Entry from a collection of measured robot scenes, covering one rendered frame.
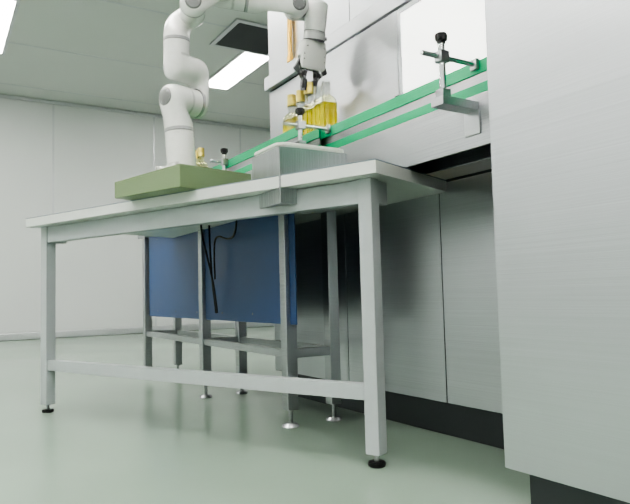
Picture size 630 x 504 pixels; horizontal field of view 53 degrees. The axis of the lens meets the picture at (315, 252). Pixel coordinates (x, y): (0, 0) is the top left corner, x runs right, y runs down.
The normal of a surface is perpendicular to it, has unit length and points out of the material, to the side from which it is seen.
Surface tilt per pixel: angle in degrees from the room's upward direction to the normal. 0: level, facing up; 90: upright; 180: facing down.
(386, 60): 90
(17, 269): 90
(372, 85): 90
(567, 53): 90
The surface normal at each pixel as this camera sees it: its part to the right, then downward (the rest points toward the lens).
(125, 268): 0.52, -0.07
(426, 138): -0.85, -0.01
